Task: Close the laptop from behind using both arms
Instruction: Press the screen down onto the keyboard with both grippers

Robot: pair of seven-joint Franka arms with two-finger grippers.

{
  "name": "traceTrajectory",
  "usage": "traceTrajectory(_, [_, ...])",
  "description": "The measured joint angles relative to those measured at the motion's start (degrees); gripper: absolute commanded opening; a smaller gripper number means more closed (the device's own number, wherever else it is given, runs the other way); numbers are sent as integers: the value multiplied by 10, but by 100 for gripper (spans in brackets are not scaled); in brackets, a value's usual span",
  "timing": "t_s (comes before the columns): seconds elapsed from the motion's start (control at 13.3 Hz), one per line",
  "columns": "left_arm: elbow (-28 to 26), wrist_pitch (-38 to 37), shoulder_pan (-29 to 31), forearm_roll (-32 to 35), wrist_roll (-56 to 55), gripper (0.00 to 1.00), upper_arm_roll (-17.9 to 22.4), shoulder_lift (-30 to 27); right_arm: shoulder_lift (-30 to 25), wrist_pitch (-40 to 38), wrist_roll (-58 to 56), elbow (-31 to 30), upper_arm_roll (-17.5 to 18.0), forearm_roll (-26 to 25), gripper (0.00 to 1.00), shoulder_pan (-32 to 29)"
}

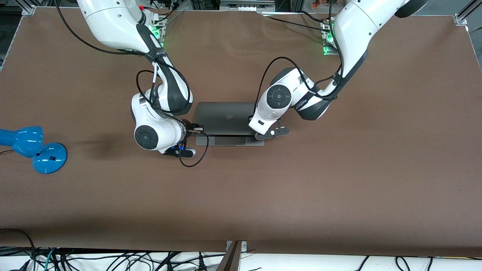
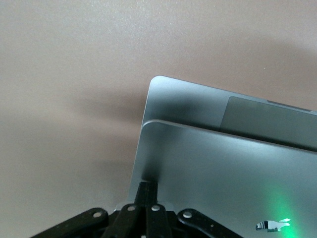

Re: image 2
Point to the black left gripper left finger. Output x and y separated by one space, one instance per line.
123 223

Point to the silver laptop with black keyboard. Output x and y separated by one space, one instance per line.
223 173

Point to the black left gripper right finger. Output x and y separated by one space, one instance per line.
161 223

